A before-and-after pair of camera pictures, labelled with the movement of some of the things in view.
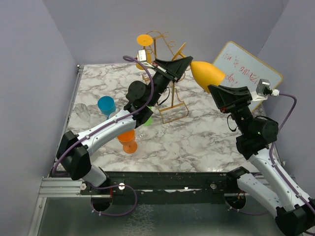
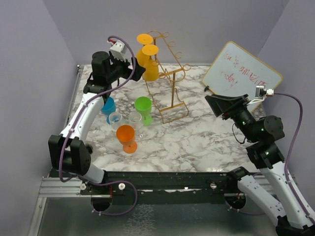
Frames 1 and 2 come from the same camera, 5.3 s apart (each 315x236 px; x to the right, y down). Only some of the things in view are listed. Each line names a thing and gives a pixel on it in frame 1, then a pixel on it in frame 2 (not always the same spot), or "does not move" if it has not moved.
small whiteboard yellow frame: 241,68 does not move
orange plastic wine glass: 128,140 does not move
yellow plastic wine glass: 144,40 does not move
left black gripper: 174,69 to 139,70
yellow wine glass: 206,74 to 151,70
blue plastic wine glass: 107,104 does not move
